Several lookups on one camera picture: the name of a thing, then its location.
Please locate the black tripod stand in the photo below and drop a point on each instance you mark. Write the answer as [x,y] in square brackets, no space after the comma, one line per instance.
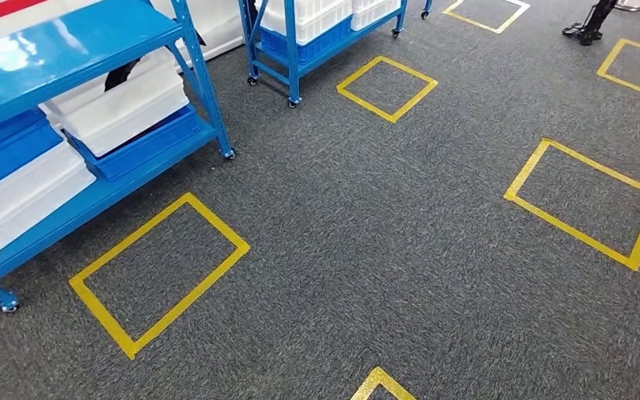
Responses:
[588,30]

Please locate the blue metal shelf rack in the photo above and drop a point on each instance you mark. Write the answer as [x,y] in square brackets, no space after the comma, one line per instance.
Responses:
[291,55]
[77,44]

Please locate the white car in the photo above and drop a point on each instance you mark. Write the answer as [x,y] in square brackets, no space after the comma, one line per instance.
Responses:
[218,22]

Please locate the blue plastic crate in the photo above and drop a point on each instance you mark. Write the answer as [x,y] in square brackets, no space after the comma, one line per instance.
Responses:
[320,47]
[143,154]
[5,149]

